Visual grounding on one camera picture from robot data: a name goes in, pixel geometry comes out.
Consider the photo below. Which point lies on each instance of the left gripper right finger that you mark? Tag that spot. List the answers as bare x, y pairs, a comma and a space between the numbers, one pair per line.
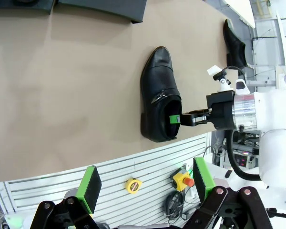
205, 183

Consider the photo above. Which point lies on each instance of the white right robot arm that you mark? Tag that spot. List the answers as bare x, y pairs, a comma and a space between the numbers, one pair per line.
276, 143

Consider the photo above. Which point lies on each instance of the yellow emergency stop button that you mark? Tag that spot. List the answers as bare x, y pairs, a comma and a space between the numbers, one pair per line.
180, 180

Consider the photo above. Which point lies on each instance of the black shoe stand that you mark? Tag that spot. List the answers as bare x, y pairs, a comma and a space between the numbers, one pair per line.
97, 7

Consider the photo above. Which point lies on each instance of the aluminium slotted table frame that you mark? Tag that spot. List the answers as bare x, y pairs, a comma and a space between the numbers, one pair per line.
62, 186

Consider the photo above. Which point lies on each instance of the control box with red display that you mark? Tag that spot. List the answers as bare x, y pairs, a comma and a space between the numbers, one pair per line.
243, 162

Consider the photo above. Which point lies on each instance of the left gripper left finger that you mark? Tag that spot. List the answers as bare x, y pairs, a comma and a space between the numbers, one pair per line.
89, 188

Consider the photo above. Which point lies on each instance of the black leather buckle shoe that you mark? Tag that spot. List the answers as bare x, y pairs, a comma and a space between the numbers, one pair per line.
157, 78
234, 47

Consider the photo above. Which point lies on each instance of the yellow tape measure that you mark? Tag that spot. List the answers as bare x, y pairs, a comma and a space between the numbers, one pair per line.
133, 186

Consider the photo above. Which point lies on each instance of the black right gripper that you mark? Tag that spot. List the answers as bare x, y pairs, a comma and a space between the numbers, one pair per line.
221, 109

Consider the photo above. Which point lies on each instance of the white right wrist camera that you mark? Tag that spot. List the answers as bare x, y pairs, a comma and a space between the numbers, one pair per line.
220, 81

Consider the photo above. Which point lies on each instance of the white table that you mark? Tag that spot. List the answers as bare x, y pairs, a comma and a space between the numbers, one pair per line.
240, 9

